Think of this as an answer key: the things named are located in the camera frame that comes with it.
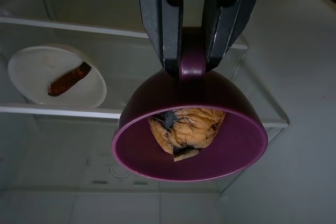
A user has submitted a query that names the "brown food bar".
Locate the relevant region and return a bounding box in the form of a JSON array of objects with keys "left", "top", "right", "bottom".
[{"left": 47, "top": 61, "right": 92, "bottom": 98}]

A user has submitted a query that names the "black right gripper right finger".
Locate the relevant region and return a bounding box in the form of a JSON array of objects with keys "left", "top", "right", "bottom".
[{"left": 203, "top": 0, "right": 266, "bottom": 74}]

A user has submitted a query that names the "fridge thermostat dial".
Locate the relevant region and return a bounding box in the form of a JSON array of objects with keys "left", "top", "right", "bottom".
[{"left": 104, "top": 165, "right": 129, "bottom": 183}]

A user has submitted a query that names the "white plate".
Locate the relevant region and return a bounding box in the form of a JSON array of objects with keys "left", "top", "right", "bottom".
[{"left": 7, "top": 43, "right": 108, "bottom": 108}]

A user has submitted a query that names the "fridge cabinet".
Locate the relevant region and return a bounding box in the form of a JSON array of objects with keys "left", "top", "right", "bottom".
[{"left": 0, "top": 0, "right": 336, "bottom": 224}]

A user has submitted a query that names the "brown food lump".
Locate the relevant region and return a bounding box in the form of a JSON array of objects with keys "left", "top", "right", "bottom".
[{"left": 148, "top": 107, "right": 227, "bottom": 162}]

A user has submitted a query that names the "glass fridge shelf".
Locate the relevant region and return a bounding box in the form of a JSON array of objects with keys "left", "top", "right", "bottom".
[{"left": 0, "top": 16, "right": 291, "bottom": 130}]

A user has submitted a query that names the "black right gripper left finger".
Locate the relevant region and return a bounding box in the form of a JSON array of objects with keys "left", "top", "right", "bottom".
[{"left": 135, "top": 0, "right": 184, "bottom": 79}]

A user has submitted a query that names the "purple cup with handle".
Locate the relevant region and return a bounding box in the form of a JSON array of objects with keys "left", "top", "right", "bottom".
[{"left": 111, "top": 26, "right": 269, "bottom": 183}]

